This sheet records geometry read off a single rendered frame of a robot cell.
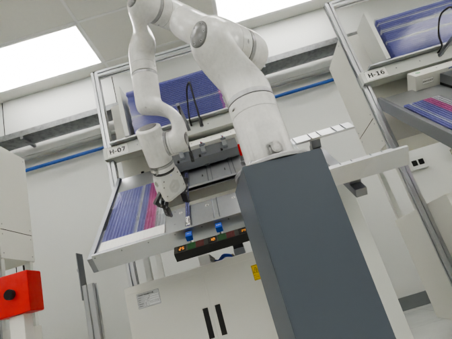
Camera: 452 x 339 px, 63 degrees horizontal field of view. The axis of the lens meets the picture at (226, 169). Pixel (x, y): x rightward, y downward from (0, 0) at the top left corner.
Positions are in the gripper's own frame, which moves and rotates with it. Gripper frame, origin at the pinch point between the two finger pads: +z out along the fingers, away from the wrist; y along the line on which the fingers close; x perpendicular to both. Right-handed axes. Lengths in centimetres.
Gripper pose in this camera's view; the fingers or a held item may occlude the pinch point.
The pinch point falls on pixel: (177, 206)
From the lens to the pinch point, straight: 135.8
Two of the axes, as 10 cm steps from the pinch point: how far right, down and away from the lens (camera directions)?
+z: 2.5, 8.6, 4.4
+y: 5.9, -5.0, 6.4
